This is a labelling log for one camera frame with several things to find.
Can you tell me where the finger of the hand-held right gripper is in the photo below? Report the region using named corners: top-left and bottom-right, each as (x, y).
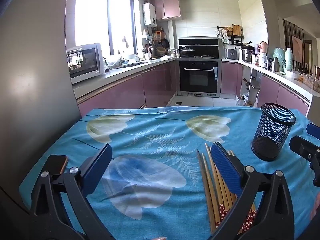
top-left (306, 123), bottom-right (320, 137)
top-left (289, 135), bottom-right (320, 161)

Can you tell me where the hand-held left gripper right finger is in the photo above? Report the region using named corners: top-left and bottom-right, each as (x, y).
top-left (211, 141), bottom-right (295, 240)

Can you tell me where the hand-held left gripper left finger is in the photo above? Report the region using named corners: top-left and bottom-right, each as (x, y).
top-left (29, 143), bottom-right (113, 240)

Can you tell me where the bundle of wooden chopsticks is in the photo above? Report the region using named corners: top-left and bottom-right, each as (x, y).
top-left (196, 143), bottom-right (258, 235)

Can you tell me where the black mesh holder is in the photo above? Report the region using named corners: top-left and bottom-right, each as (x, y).
top-left (251, 102), bottom-right (296, 162)

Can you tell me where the person's right hand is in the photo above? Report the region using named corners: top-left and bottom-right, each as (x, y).
top-left (310, 195), bottom-right (320, 221)

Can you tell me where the black smartphone orange case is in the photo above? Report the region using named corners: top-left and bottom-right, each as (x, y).
top-left (47, 155), bottom-right (68, 176)

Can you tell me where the clear plastic container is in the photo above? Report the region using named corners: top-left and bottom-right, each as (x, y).
top-left (302, 74), bottom-right (320, 92)

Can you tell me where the pink base cabinet run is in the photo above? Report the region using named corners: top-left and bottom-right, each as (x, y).
top-left (75, 61), bottom-right (179, 117)
top-left (221, 62), bottom-right (310, 117)

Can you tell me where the white bowl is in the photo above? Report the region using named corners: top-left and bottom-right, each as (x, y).
top-left (285, 69), bottom-right (301, 80)

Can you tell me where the blue floral tablecloth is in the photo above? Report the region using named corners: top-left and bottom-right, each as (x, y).
top-left (19, 106), bottom-right (320, 240)

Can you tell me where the mint green kettle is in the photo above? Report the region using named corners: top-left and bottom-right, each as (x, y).
top-left (272, 48), bottom-right (285, 72)

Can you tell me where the built-in black oven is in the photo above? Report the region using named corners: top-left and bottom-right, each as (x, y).
top-left (179, 59), bottom-right (222, 98)

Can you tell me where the steel cooking pot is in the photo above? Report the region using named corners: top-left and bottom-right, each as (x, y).
top-left (240, 49), bottom-right (255, 63)

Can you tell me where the white microwave oven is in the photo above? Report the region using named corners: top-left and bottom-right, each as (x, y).
top-left (66, 43), bottom-right (105, 85)

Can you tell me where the silver rice cooker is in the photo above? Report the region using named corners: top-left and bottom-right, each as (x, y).
top-left (223, 45), bottom-right (240, 60)

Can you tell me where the grey refrigerator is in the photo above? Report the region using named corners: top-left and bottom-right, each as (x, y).
top-left (0, 0), bottom-right (83, 205)

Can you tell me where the black wok with lid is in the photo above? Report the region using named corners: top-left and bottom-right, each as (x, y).
top-left (179, 46), bottom-right (196, 57)

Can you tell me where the black range hood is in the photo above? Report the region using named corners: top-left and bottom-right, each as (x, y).
top-left (178, 37), bottom-right (220, 58)

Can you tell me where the kitchen window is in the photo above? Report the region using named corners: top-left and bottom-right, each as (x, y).
top-left (74, 0), bottom-right (138, 55)

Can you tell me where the white water heater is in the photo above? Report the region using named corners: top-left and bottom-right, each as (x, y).
top-left (143, 2), bottom-right (157, 27)

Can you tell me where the pink wall painting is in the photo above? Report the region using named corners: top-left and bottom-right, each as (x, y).
top-left (292, 35), bottom-right (304, 63)

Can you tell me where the black wall rack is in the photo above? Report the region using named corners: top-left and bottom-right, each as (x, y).
top-left (217, 25), bottom-right (244, 45)

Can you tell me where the pink wall cabinet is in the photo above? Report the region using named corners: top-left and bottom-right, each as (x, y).
top-left (150, 0), bottom-right (182, 20)

